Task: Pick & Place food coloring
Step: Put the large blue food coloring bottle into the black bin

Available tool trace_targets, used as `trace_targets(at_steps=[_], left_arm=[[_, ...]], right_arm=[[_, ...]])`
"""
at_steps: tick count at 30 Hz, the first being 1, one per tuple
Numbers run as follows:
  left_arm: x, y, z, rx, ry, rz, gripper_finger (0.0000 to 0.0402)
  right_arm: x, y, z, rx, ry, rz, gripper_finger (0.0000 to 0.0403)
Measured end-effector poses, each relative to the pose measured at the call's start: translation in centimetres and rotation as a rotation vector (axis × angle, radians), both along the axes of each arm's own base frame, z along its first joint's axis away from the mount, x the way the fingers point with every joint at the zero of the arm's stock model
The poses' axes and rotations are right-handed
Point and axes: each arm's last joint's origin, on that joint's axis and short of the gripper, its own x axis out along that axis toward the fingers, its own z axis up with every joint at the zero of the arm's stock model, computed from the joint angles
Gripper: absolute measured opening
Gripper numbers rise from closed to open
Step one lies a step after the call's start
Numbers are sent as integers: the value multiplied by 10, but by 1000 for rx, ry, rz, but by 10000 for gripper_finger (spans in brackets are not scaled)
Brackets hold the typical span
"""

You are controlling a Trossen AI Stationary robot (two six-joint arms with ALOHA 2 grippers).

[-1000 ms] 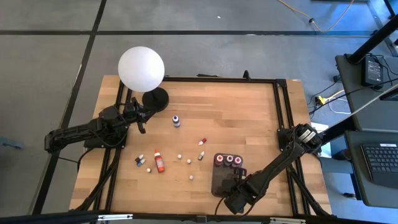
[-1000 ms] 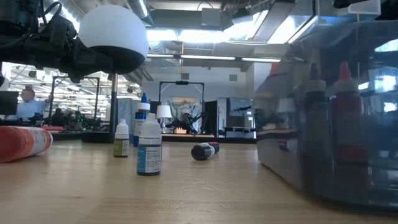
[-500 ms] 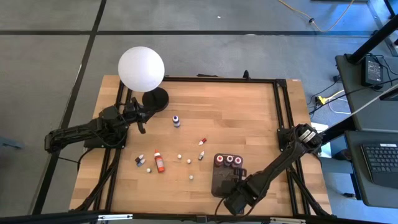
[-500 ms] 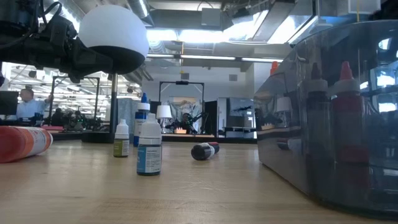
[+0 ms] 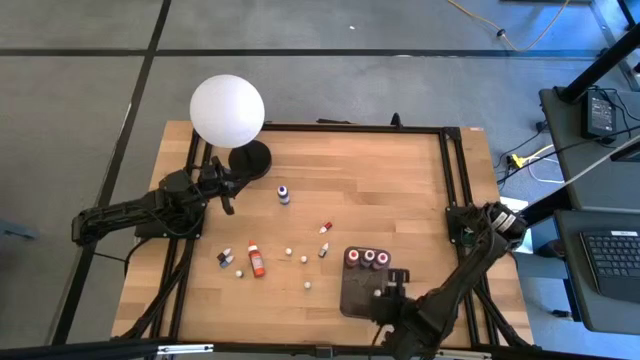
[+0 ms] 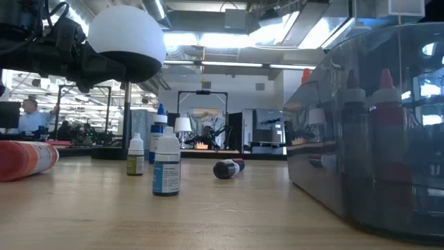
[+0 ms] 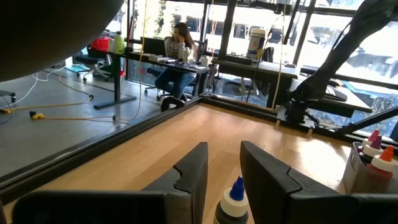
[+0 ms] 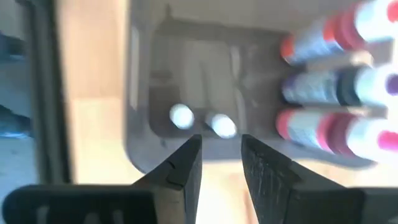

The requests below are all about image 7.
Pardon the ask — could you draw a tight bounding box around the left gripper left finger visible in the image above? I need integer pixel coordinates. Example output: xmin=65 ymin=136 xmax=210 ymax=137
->
xmin=141 ymin=142 xmax=210 ymax=224

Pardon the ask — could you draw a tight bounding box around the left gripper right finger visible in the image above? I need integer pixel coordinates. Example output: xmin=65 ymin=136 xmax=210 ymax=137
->
xmin=239 ymin=140 xmax=353 ymax=224

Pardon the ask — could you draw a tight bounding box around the large blue-capped colouring bottle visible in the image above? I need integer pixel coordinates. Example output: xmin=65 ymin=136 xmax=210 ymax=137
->
xmin=213 ymin=175 xmax=249 ymax=224

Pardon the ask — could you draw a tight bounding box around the dark translucent plastic bin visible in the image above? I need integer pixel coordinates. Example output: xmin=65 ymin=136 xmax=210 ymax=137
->
xmin=341 ymin=141 xmax=398 ymax=195

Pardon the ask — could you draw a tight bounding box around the large purple-capped colouring bottle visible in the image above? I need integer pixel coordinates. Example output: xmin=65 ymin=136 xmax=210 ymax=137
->
xmin=359 ymin=135 xmax=384 ymax=164

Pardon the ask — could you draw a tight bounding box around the large orange-capped colouring bottle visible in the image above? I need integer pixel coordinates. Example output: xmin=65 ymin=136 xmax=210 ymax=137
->
xmin=366 ymin=145 xmax=397 ymax=180

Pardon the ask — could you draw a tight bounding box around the black clamp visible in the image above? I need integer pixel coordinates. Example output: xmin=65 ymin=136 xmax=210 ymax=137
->
xmin=160 ymin=95 xmax=187 ymax=113

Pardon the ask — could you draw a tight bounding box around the black desk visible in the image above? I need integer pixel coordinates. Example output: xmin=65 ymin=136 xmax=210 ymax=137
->
xmin=90 ymin=46 xmax=212 ymax=110
xmin=211 ymin=57 xmax=373 ymax=114

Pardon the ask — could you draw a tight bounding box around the person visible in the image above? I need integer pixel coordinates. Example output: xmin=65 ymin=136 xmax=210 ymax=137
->
xmin=154 ymin=22 xmax=200 ymax=101

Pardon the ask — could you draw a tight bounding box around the white canister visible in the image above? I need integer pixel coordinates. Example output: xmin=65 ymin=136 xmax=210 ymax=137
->
xmin=246 ymin=27 xmax=267 ymax=60

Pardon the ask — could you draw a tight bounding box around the black office chair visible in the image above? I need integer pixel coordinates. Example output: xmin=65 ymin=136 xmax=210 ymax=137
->
xmin=74 ymin=54 xmax=113 ymax=84

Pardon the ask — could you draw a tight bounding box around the green bottle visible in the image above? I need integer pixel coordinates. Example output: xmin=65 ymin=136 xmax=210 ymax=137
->
xmin=113 ymin=30 xmax=125 ymax=55

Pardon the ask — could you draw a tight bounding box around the red box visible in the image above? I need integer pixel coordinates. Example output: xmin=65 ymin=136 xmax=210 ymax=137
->
xmin=90 ymin=36 xmax=113 ymax=52

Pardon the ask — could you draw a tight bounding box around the yellow power plug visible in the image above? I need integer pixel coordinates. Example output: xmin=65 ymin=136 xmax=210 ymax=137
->
xmin=29 ymin=111 xmax=47 ymax=121

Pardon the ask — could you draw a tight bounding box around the yellow extension cable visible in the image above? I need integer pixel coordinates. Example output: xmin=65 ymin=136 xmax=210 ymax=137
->
xmin=0 ymin=0 xmax=150 ymax=123

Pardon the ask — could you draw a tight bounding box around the black aluminium table frame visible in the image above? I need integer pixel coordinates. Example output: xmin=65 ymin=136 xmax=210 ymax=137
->
xmin=0 ymin=95 xmax=398 ymax=205

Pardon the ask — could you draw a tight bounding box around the white cable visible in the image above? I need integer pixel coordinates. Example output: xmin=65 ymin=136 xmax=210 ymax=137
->
xmin=0 ymin=67 xmax=68 ymax=110

